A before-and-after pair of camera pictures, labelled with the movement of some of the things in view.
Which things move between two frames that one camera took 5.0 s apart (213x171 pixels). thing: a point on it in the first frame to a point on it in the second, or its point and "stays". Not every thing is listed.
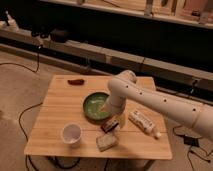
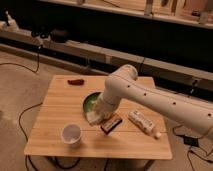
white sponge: x=106 y=141 to x=94 y=117
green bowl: x=92 y=105 stays
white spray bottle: x=12 y=25 stays
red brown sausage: x=76 y=81 stays
